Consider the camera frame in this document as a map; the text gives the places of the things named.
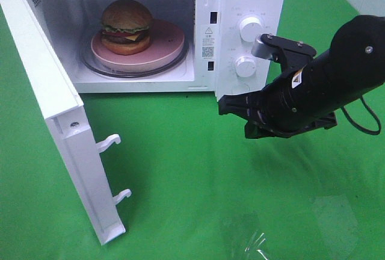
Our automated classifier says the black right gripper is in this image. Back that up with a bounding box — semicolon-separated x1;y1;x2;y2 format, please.
218;52;337;139

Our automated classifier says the round door release button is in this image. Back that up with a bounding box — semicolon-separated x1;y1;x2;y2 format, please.
232;83;250;95

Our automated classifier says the white microwave knob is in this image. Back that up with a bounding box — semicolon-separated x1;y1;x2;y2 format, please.
239;15;264;42
235;56;257;78

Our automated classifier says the pink round plate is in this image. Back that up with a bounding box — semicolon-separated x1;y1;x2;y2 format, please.
91;19;185;72

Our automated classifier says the burger with lettuce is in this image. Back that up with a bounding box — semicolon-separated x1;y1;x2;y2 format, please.
100;0;153;55

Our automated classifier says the white microwave door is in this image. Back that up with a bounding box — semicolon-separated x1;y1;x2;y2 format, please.
1;0;131;244

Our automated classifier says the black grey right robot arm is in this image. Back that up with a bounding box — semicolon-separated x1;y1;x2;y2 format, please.
218;15;384;139

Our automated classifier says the white warning label sticker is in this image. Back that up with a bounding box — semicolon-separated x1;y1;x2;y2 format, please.
200;24;216;60

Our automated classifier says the white microwave oven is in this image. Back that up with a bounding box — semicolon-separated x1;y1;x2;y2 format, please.
5;0;286;103

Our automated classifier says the clear tape patch on table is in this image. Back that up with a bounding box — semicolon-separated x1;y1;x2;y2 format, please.
244;231;269;260

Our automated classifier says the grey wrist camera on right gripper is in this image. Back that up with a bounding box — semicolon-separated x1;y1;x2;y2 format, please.
251;34;317;63

